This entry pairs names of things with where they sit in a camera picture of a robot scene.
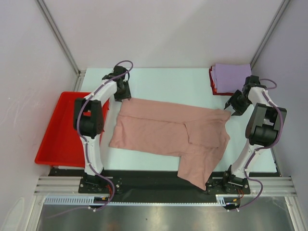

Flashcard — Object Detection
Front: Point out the pink t shirt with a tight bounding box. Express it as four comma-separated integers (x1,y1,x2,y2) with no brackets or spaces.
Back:
109,98,231,190

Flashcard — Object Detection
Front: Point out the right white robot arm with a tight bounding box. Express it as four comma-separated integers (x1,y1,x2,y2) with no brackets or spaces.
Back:
221,85,287,194

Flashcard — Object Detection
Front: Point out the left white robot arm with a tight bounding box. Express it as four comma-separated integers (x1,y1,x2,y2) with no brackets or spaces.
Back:
73,76,131,193

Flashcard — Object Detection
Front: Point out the folded lilac t shirt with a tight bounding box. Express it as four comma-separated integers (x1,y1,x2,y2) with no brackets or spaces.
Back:
213,64,252,93

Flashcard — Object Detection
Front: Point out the folded red t shirt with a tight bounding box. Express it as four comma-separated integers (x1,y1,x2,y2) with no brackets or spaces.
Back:
213,92,233,96

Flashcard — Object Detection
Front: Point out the folded orange t shirt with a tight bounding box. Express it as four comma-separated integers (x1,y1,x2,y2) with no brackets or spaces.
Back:
209,67,217,95

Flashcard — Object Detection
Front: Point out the red plastic bin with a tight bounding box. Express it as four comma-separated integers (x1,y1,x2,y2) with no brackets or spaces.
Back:
35,91,111,168

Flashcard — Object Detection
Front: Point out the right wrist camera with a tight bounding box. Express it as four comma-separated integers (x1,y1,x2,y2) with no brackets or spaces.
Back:
242,75,266,91

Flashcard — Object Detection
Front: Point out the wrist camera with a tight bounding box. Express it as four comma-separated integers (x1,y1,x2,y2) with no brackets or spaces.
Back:
242,75,266,91
102,65,130,81

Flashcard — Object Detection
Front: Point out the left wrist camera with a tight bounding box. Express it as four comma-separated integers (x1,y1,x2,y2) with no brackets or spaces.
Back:
102,65,130,81

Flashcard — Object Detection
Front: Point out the aluminium frame rail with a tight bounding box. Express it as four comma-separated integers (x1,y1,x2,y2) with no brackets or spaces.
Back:
34,176,297,197

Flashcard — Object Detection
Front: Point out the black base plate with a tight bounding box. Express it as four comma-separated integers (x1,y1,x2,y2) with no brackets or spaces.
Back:
48,168,281,203

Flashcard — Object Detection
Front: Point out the white cable duct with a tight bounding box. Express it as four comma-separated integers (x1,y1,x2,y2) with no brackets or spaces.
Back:
44,195,239,207

